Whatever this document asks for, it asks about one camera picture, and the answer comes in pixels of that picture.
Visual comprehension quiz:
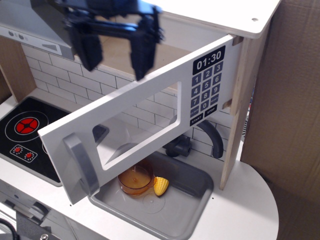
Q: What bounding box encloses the grey toy sink basin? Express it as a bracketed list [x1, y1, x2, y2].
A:
[89, 152, 214, 240]

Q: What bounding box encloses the black toy stovetop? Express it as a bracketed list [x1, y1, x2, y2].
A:
[0, 97, 69, 187]

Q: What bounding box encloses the white toy microwave door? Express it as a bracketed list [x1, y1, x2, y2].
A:
[38, 35, 240, 204]

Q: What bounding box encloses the white wooden microwave cabinet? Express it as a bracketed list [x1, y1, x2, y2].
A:
[154, 0, 280, 190]

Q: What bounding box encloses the dark grey toy faucet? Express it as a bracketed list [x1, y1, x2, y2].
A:
[163, 120, 224, 159]

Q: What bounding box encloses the grey range hood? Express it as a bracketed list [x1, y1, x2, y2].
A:
[0, 0, 75, 61]

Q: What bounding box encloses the yellow toy corn cob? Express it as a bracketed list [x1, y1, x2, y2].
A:
[153, 176, 169, 196]

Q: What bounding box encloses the brown cardboard box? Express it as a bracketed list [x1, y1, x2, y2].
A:
[241, 0, 320, 240]

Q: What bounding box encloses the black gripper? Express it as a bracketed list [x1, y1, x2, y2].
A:
[55, 0, 164, 81]

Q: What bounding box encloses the black cable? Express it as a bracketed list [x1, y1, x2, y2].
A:
[0, 217, 21, 240]

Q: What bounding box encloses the grey oven knob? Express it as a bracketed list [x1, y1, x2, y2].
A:
[28, 202, 49, 221]

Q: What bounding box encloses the orange transparent toy pot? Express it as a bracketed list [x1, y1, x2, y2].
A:
[117, 159, 157, 195]

